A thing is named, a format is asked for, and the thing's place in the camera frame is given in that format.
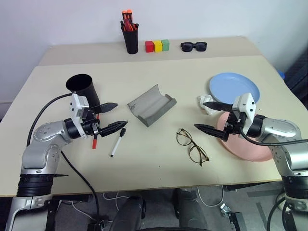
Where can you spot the dark grey rounded shape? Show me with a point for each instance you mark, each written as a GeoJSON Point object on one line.
{"type": "Point", "coordinates": [130, 214]}
{"type": "Point", "coordinates": [190, 209]}

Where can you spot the grey open glasses case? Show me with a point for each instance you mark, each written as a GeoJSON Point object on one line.
{"type": "Point", "coordinates": [149, 106]}

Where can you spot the black sunglasses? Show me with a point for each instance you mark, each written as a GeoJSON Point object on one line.
{"type": "Point", "coordinates": [187, 47]}

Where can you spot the crumpled white tissue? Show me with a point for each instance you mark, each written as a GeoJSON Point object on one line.
{"type": "Point", "coordinates": [205, 99]}

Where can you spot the red marker in cup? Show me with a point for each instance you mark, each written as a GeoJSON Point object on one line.
{"type": "Point", "coordinates": [127, 25]}
{"type": "Point", "coordinates": [133, 27]}

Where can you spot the white marker with black cap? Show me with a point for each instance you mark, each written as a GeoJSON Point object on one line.
{"type": "Point", "coordinates": [116, 144]}

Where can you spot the orange capped marker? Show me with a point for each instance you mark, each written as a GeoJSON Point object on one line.
{"type": "Point", "coordinates": [129, 11]}
{"type": "Point", "coordinates": [124, 12]}

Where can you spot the tortoiseshell eyeglasses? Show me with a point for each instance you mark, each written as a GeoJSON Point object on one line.
{"type": "Point", "coordinates": [184, 137]}

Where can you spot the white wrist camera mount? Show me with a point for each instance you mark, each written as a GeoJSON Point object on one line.
{"type": "Point", "coordinates": [246, 103]}
{"type": "Point", "coordinates": [77, 106]}

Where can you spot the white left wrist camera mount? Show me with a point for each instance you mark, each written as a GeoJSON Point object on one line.
{"type": "Point", "coordinates": [77, 106]}

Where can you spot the black pen cup with markers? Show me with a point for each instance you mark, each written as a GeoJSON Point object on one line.
{"type": "Point", "coordinates": [131, 41]}

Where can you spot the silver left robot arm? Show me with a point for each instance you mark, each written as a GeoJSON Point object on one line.
{"type": "Point", "coordinates": [45, 134]}

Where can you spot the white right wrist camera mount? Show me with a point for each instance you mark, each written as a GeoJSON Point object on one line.
{"type": "Point", "coordinates": [246, 103]}

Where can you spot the red block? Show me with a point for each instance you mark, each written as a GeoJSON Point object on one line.
{"type": "Point", "coordinates": [149, 47]}

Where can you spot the black floor connector box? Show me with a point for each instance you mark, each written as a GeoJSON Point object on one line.
{"type": "Point", "coordinates": [96, 226]}

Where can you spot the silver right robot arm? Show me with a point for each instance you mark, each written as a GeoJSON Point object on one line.
{"type": "Point", "coordinates": [276, 127]}

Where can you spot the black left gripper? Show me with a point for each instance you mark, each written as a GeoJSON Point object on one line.
{"type": "Point", "coordinates": [90, 125]}

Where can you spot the green block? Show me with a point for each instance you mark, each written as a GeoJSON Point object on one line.
{"type": "Point", "coordinates": [165, 45]}

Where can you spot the red marker pen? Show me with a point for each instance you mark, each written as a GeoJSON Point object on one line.
{"type": "Point", "coordinates": [95, 144]}

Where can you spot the pink plate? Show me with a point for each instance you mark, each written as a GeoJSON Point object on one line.
{"type": "Point", "coordinates": [250, 149]}

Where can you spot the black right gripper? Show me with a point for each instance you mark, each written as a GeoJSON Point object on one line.
{"type": "Point", "coordinates": [234, 126]}

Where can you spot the black table leg frame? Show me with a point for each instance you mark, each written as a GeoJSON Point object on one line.
{"type": "Point", "coordinates": [51, 214]}

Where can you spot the blue object at table edge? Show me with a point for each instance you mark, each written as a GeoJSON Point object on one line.
{"type": "Point", "coordinates": [282, 74]}

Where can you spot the yellow block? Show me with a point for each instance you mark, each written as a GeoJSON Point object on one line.
{"type": "Point", "coordinates": [158, 46]}

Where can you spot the empty black pen cup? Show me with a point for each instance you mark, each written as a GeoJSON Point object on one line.
{"type": "Point", "coordinates": [89, 91]}

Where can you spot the blue plate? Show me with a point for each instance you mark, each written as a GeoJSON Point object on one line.
{"type": "Point", "coordinates": [231, 86]}

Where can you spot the black table frame bracket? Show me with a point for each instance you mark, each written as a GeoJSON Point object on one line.
{"type": "Point", "coordinates": [235, 221]}

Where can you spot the black ribbed background object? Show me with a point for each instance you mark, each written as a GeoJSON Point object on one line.
{"type": "Point", "coordinates": [297, 77]}

